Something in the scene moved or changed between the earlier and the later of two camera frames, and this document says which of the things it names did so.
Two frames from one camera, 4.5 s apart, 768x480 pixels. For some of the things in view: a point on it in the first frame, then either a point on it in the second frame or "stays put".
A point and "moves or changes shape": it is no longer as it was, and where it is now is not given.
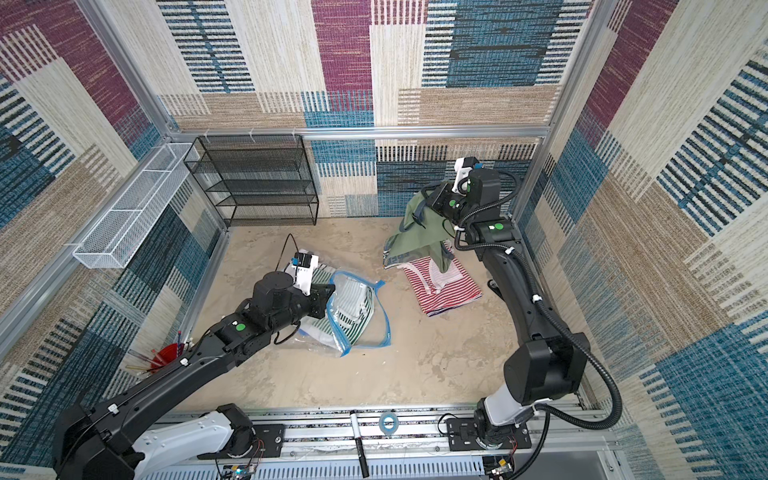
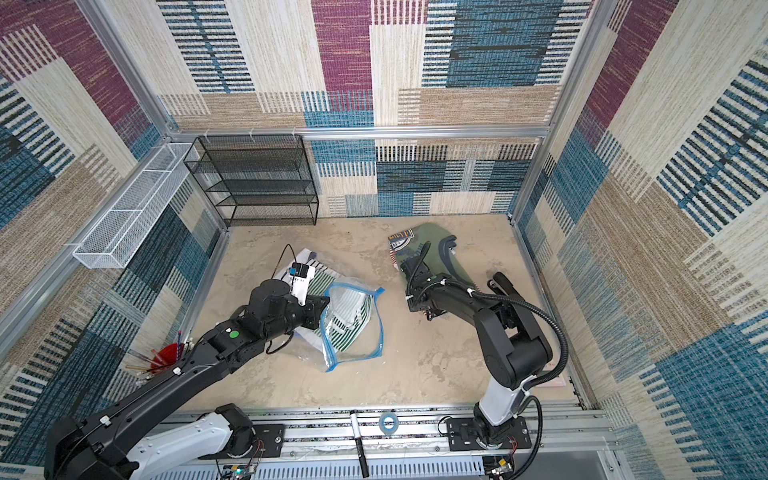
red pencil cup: (167, 355) stays put
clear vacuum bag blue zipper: (354, 318) moves or changes shape
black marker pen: (359, 444) stays put
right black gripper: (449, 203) → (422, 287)
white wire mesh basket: (115, 238) stays put
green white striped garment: (348, 311) stays put
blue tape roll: (388, 422) stays put
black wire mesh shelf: (256, 176) stays put
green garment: (422, 232) moves or changes shape
